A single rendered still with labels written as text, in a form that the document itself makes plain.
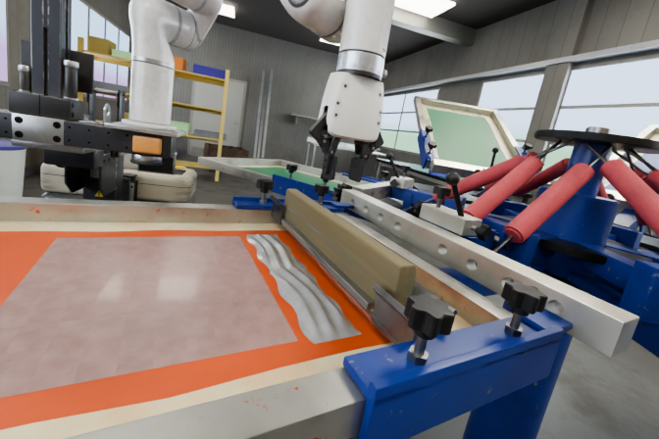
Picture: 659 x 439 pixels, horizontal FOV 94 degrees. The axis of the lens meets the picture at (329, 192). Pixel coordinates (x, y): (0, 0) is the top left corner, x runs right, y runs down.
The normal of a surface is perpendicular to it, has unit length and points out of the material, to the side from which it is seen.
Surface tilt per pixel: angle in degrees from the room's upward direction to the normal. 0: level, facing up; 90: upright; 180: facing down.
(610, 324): 90
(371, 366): 0
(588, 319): 90
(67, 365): 0
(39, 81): 90
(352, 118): 93
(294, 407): 0
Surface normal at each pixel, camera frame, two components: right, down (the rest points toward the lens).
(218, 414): 0.17, -0.97
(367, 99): 0.50, 0.25
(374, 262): -0.87, -0.06
